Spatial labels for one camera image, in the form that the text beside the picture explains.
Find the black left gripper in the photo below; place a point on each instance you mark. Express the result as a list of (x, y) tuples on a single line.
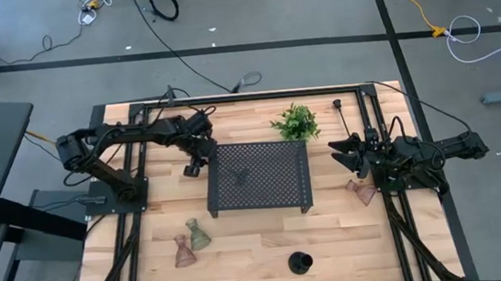
[(203, 152)]

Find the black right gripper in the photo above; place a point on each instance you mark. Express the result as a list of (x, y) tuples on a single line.
[(371, 152)]

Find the pink glass candlestick holder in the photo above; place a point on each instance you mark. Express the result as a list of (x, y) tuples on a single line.
[(366, 193), (184, 255)]

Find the green glass candlestick holder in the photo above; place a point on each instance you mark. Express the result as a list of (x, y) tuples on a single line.
[(199, 238)]

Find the short black candlestick holder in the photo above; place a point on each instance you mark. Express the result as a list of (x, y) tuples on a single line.
[(297, 265)]

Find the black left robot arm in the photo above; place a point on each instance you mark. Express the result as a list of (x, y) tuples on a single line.
[(139, 133)]

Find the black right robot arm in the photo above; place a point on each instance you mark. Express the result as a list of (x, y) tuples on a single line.
[(458, 145)]

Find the green artificial potted plant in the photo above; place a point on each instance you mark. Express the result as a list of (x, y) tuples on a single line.
[(297, 124)]

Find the black perforated metal shelf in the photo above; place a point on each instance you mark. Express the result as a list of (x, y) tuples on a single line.
[(273, 189)]

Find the grey desk base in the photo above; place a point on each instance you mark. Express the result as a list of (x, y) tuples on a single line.
[(53, 245)]

